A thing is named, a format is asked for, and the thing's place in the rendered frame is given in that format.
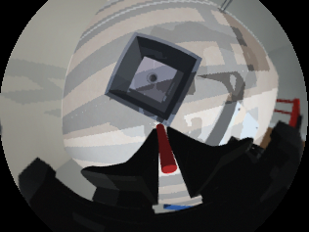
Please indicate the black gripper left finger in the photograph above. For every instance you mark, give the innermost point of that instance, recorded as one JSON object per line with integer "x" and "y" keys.
{"x": 139, "y": 174}

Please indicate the red peg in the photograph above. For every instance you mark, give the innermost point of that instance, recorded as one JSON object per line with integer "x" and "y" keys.
{"x": 166, "y": 156}

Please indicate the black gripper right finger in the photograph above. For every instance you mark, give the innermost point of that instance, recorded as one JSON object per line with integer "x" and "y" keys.
{"x": 198, "y": 162}

